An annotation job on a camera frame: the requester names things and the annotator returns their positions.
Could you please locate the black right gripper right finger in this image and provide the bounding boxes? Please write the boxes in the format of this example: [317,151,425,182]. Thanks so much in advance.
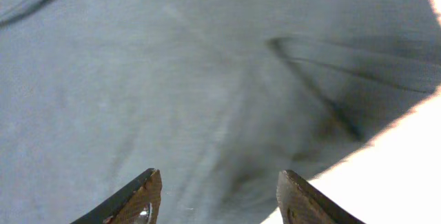
[276,170,365,224]

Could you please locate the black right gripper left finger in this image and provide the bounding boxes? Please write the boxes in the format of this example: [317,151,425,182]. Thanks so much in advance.
[72,168,162,224]

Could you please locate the black t-shirt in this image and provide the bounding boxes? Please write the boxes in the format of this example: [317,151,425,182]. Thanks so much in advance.
[1,0,440,223]

